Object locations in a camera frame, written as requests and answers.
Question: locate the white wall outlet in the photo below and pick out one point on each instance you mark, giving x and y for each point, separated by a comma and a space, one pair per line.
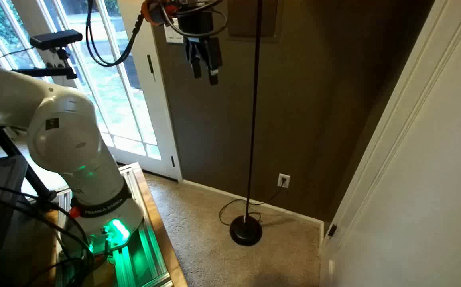
282, 180

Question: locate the white room door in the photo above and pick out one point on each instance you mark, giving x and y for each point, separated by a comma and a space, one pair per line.
426, 185

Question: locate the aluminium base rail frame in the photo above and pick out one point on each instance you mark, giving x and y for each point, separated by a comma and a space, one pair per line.
142, 260

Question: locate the white glass French door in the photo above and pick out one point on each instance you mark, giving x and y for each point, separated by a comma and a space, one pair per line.
158, 116

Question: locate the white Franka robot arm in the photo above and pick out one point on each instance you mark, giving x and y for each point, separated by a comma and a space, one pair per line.
64, 137

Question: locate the black French door hinge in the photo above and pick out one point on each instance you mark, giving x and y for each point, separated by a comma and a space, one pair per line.
150, 65
172, 161

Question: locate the black tripod stand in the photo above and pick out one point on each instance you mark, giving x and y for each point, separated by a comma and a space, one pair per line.
22, 167

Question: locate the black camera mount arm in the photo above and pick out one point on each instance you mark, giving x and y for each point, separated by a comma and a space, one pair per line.
48, 70

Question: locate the black floor lamp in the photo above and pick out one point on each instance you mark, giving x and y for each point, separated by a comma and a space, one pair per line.
246, 231

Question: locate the orange wrist mount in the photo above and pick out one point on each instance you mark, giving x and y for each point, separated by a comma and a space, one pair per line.
158, 11

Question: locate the black external camera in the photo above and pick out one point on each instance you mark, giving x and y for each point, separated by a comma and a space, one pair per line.
54, 38

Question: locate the black room door hinge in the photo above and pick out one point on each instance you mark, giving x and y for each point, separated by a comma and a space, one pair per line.
332, 230

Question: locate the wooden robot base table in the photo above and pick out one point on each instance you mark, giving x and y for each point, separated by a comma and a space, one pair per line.
158, 228

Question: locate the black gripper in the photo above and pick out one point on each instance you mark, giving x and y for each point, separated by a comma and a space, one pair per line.
196, 24

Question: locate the white baseboard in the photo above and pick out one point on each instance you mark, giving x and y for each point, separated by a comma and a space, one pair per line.
271, 209

